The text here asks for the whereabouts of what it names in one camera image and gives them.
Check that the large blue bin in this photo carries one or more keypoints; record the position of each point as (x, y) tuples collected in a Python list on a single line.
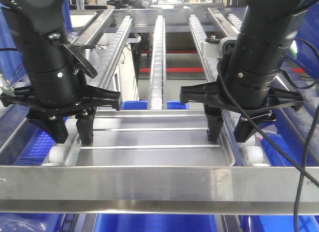
[(303, 61), (10, 61)]

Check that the grey tray far left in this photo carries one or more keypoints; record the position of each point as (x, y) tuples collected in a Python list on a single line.
[(80, 19)]

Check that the red floor frame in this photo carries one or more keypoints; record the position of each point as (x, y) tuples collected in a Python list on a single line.
[(193, 69)]

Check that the large blue bin upper right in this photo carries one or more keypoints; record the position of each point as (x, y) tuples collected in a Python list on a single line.
[(303, 61)]

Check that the large blue bin upper left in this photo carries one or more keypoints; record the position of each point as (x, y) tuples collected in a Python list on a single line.
[(10, 61)]

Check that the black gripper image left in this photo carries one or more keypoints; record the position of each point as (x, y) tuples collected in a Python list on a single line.
[(49, 117)]

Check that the right white roller track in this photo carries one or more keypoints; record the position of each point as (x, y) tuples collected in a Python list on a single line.
[(249, 153)]

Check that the centre white roller track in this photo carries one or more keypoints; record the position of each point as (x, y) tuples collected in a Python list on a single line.
[(157, 98)]

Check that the blue bin lower centre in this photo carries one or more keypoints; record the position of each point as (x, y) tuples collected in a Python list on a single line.
[(143, 105)]

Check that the blue bin bottom centre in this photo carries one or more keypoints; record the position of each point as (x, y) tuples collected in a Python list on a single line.
[(155, 223)]

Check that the white roller track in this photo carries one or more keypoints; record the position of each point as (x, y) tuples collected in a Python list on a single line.
[(249, 153), (157, 98), (109, 59)]

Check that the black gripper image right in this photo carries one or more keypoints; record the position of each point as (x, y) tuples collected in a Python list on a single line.
[(256, 102)]

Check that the blue bin lower left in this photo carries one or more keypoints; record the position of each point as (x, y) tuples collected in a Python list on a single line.
[(43, 150)]

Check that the silver ribbed metal tray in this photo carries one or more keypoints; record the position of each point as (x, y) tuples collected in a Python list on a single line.
[(153, 138)]

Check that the left white roller track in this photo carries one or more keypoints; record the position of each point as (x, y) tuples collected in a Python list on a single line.
[(109, 59)]

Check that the steel flow rack frame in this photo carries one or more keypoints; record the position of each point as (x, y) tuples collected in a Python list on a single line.
[(235, 190)]

